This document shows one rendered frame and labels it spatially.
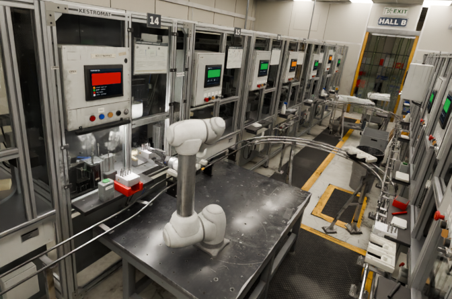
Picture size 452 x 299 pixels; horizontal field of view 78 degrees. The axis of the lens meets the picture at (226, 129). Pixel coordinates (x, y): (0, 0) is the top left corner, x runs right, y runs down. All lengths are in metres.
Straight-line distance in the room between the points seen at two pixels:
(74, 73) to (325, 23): 8.95
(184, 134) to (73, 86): 0.67
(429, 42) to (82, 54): 8.99
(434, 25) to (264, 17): 5.02
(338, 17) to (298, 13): 1.28
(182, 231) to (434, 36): 8.89
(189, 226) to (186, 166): 0.35
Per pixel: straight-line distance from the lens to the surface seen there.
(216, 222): 1.77
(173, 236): 1.69
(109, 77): 1.82
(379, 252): 1.98
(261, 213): 2.31
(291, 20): 10.38
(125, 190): 1.97
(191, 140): 1.46
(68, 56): 1.71
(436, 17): 9.75
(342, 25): 9.91
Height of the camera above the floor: 1.96
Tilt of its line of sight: 19 degrees down
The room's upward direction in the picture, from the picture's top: 6 degrees clockwise
